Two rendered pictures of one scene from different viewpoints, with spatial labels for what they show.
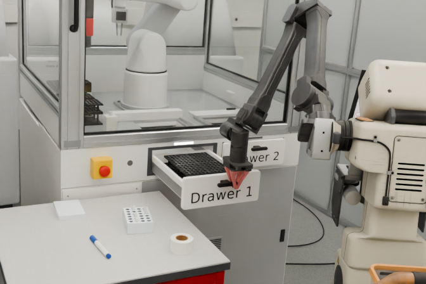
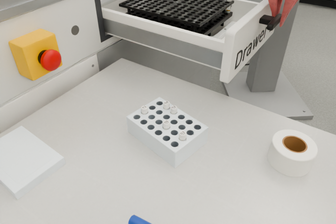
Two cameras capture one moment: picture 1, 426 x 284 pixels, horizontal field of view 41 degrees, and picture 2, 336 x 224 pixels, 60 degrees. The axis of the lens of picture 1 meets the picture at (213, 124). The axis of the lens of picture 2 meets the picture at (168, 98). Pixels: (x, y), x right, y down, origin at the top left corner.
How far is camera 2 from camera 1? 1.53 m
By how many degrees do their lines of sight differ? 34
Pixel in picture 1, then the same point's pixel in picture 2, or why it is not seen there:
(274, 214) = not seen: hidden behind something
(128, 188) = (82, 70)
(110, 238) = (161, 197)
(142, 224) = (195, 140)
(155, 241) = (234, 162)
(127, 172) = (74, 47)
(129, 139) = not seen: outside the picture
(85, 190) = (21, 101)
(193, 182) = (240, 35)
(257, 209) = not seen: hidden behind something
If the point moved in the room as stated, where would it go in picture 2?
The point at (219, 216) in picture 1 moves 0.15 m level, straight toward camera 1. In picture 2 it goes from (172, 61) to (193, 81)
